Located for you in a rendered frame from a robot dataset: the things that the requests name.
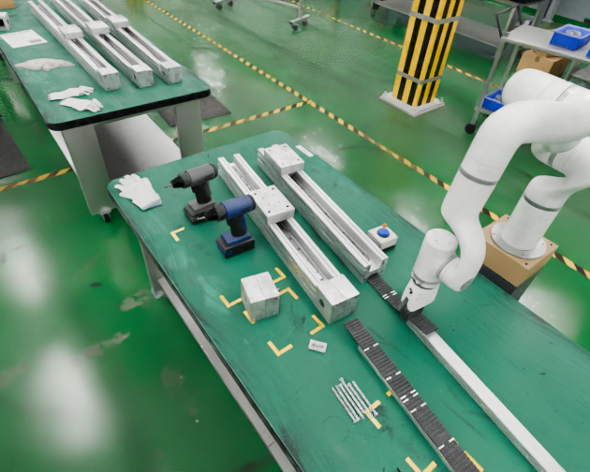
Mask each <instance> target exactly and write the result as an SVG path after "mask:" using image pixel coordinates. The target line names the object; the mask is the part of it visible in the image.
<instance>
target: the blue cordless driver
mask: <svg viewBox="0 0 590 472"><path fill-rule="evenodd" d="M255 209H256V201H255V199H254V197H253V196H252V195H250V194H247V195H243V196H239V197H237V198H234V199H229V200H226V201H223V202H220V204H219V203H218V204H215V205H213V208H212V209H210V210H208V211H207V212H205V213H204V216H203V217H201V218H198V221H199V220H201V219H204V218H205V219H206V221H215V220H216V221H217V222H220V221H223V220H225V219H226V221H227V225H228V226H229V227H230V231H227V232H225V233H222V234H221V237H218V238H217V239H216V244H217V247H218V249H219V250H220V252H221V253H222V255H223V256H224V257H225V258H232V257H234V256H237V255H239V254H241V253H244V252H246V251H249V250H251V249H254V248H255V239H254V238H253V237H252V235H251V234H250V233H249V232H248V230H247V229H246V228H247V223H246V218H245V214H246V213H249V212H251V211H253V210H255Z"/></svg>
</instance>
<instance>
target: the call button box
mask: <svg viewBox="0 0 590 472"><path fill-rule="evenodd" d="M381 228H383V227H382V226H380V227H377V228H375V229H370V230H368V234H367V236H368V237H369V238H370V239H371V240H372V241H373V242H374V243H375V244H376V245H377V247H378V248H379V249H380V250H381V251H382V252H383V253H385V252H388V251H390V250H392V249H394V248H395V245H396V242H397V239H398V237H397V236H396V235H395V234H394V233H393V232H392V231H391V230H390V229H389V228H388V227H386V228H385V229H387V230H388V231H389V232H390V233H389V235H388V236H381V235H379V234H378V230H379V229H381Z"/></svg>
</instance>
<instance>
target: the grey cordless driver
mask: <svg viewBox="0 0 590 472"><path fill-rule="evenodd" d="M217 175H218V170H217V167H216V165H215V164H213V163H209V164H205V165H202V166H199V167H196V168H193V169H191V170H186V171H185V172H181V173H178V175H177V177H175V178H174V179H172V180H171V181H170V184H168V185H165V186H164V187H165V188H166V187H169V186H171V187H172V188H183V189H186V188H188V187H191V190H192V192H193V193H195V196H196V199H194V200H191V201H189V202H188V203H187V205H186V206H184V215H185V216H186V217H187V219H188V220H189V221H190V222H191V223H192V224H193V225H197V224H198V223H201V222H203V221H206V219H205V218H204V219H201V220H199V221H198V218H201V217H203V216H204V213H205V212H207V211H208V210H210V209H212V208H213V205H215V204H217V203H216V202H215V201H214V200H213V199H212V197H211V195H212V192H211V188H210V186H209V182H208V181H210V180H212V179H214V178H216V177H217Z"/></svg>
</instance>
